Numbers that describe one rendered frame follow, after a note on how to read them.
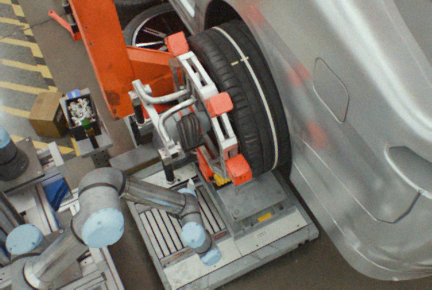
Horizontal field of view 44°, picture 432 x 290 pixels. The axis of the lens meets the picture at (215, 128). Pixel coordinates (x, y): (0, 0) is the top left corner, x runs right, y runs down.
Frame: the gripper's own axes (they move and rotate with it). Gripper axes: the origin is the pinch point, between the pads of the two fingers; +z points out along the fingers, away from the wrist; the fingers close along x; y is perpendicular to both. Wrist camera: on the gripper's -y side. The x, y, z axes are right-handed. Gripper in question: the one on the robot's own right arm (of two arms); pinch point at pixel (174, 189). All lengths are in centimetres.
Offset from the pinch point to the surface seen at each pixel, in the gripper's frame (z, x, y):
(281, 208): 7, -33, -77
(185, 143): 5.9, -13.9, 12.2
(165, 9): 139, -44, -38
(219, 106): 3.5, -31.6, 22.6
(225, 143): -0.1, -26.4, 6.3
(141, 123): 42.9, -0.9, -5.1
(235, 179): -9.3, -21.9, -3.6
